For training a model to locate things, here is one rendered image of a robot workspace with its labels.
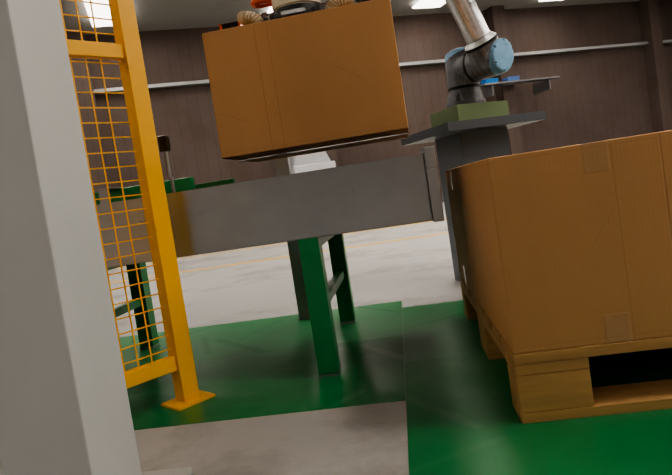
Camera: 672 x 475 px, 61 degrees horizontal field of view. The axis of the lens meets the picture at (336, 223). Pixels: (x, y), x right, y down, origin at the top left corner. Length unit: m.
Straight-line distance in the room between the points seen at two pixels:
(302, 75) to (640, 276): 1.12
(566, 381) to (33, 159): 1.06
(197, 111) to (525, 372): 10.32
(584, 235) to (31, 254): 1.00
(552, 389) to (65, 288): 0.94
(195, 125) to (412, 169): 9.71
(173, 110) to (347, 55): 9.49
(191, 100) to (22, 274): 10.29
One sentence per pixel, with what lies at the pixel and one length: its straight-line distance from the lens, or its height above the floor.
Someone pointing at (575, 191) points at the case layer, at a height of 0.45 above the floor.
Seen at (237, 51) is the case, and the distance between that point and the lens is 1.91.
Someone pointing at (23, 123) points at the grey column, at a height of 0.71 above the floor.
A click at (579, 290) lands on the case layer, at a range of 1.25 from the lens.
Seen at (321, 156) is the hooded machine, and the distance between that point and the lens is 10.52.
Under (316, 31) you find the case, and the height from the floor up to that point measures 1.02.
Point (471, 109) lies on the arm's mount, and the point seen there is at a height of 0.81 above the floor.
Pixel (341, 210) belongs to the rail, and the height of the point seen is 0.47.
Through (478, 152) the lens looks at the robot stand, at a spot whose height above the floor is 0.61.
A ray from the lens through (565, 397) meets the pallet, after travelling 1.29.
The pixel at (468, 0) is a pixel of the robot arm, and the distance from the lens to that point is 2.71.
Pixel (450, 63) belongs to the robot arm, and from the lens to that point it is 2.86.
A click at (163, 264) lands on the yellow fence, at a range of 1.66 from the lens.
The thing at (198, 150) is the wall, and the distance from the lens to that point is 11.14.
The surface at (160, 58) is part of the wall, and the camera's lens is 11.44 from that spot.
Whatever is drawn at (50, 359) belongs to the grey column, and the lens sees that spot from 1.08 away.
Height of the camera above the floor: 0.52
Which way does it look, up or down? 3 degrees down
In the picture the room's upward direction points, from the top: 9 degrees counter-clockwise
